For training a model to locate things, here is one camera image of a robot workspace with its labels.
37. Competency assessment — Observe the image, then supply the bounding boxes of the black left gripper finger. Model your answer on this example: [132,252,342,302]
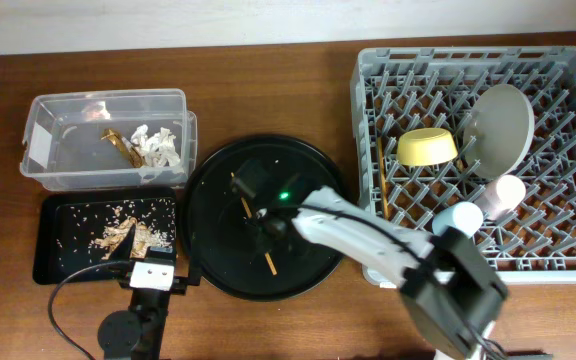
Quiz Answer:
[101,223,136,261]
[188,232,202,286]

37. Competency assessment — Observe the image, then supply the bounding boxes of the gold snack wrapper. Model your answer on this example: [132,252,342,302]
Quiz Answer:
[101,128,144,168]

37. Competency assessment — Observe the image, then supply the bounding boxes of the white tissue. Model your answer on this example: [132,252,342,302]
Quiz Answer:
[130,125,181,168]

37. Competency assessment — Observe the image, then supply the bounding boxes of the yellow bowl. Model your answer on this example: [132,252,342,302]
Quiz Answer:
[396,128,458,167]

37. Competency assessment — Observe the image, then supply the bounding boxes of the light blue cup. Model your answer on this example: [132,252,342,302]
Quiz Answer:
[431,202,484,237]

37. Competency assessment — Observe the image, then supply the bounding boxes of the pink cup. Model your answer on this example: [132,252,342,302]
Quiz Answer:
[474,174,526,220]

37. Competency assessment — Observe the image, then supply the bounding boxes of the grey plate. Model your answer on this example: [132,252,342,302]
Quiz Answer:
[463,84,535,179]

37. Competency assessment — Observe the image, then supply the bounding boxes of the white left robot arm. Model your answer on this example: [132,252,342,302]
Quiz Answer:
[97,225,202,359]

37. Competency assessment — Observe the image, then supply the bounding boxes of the grey dishwasher rack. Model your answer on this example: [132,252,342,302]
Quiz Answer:
[350,46,576,284]

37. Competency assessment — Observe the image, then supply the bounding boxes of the food scraps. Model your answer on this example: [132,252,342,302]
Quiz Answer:
[92,217,173,258]

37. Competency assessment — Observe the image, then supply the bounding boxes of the round black tray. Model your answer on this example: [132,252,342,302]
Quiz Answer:
[178,135,350,302]

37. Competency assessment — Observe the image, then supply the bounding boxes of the black rectangular tray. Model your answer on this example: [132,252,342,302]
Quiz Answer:
[32,187,176,285]

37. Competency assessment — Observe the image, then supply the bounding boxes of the clear plastic bin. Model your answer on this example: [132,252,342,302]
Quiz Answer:
[20,88,198,192]

